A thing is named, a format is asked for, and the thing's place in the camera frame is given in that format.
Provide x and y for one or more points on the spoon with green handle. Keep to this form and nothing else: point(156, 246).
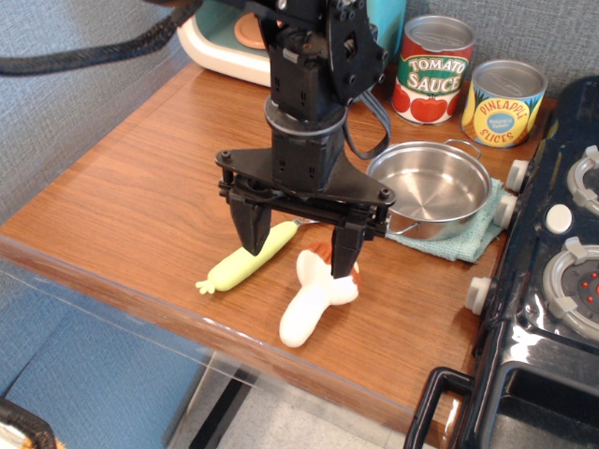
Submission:
point(240, 265)

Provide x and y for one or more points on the pineapple slices can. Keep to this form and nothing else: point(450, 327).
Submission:
point(503, 101)

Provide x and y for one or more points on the teal folded cloth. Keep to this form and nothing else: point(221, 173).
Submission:
point(472, 242)

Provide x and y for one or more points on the stainless steel pot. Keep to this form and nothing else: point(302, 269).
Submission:
point(439, 187)

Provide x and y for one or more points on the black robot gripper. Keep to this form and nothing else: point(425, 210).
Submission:
point(305, 172)

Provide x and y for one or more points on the plush white brown mushroom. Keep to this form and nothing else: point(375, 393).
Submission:
point(319, 290)

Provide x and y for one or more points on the black toy stove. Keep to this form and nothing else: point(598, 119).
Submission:
point(535, 378)

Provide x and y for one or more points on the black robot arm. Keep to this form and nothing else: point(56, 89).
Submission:
point(323, 56)

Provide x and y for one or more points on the tomato sauce can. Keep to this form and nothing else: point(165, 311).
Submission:
point(435, 55)

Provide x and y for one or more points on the orange black object corner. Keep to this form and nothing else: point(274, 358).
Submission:
point(22, 429)

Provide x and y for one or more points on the toy microwave teal white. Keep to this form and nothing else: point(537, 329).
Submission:
point(220, 42)

